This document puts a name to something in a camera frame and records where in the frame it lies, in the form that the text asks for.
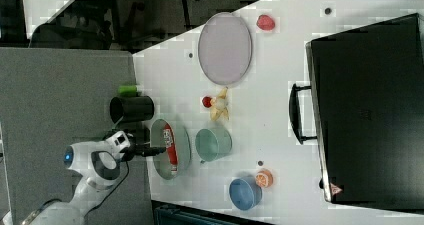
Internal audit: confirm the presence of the black toaster oven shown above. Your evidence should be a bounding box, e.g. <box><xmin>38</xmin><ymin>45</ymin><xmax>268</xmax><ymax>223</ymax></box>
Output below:
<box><xmin>306</xmin><ymin>13</ymin><xmax>424</xmax><ymax>213</ymax></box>

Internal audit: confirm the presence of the red plush ketchup bottle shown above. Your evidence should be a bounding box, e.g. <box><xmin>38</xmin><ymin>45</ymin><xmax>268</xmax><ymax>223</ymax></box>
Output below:
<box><xmin>163</xmin><ymin>123</ymin><xmax>178</xmax><ymax>175</ymax></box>

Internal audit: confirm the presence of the small red plush strawberry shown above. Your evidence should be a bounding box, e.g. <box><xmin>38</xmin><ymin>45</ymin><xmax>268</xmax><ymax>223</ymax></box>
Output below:
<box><xmin>202</xmin><ymin>96</ymin><xmax>212</xmax><ymax>108</ymax></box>

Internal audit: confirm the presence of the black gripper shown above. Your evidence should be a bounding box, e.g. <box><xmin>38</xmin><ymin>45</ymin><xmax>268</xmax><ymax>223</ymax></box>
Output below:
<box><xmin>103</xmin><ymin>130</ymin><xmax>166</xmax><ymax>162</ymax></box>

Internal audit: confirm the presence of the red strawberry toy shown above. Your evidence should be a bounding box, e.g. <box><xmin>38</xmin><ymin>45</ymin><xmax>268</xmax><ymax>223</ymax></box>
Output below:
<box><xmin>256</xmin><ymin>15</ymin><xmax>275</xmax><ymax>31</ymax></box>

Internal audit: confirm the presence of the dark teal crate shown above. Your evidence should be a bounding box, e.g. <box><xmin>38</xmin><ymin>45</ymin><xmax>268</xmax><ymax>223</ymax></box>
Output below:
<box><xmin>154</xmin><ymin>205</ymin><xmax>269</xmax><ymax>225</ymax></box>

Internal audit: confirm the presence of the blue bowl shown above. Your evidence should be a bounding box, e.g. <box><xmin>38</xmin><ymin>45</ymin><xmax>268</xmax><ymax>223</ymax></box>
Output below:
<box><xmin>229</xmin><ymin>176</ymin><xmax>262</xmax><ymax>211</ymax></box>

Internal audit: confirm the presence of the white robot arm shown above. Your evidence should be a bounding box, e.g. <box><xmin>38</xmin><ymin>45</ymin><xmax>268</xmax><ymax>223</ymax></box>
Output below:
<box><xmin>1</xmin><ymin>130</ymin><xmax>165</xmax><ymax>225</ymax></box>

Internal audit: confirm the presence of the black cylindrical cup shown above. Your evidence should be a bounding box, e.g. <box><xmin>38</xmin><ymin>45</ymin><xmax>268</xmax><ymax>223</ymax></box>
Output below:
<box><xmin>109</xmin><ymin>96</ymin><xmax>155</xmax><ymax>123</ymax></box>

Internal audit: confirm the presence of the black oven door handle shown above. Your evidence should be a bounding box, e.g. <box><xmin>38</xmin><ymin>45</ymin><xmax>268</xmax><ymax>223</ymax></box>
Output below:
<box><xmin>289</xmin><ymin>84</ymin><xmax>316</xmax><ymax>144</ymax></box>

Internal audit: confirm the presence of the orange slice toy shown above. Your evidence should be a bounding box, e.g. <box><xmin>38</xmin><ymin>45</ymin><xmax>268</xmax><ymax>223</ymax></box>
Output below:
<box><xmin>255</xmin><ymin>169</ymin><xmax>273</xmax><ymax>188</ymax></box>

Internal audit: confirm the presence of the light green cup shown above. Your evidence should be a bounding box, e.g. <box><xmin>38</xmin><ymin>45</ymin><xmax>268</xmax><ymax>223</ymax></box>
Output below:
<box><xmin>195</xmin><ymin>127</ymin><xmax>232</xmax><ymax>162</ymax></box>

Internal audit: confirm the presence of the yellow plush banana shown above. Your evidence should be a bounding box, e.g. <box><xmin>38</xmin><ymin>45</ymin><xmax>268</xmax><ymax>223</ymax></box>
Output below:
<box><xmin>210</xmin><ymin>87</ymin><xmax>229</xmax><ymax>121</ymax></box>

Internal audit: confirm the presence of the large grey plate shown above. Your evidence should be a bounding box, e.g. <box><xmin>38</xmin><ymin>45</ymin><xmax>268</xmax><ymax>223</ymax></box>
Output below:
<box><xmin>198</xmin><ymin>12</ymin><xmax>252</xmax><ymax>86</ymax></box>

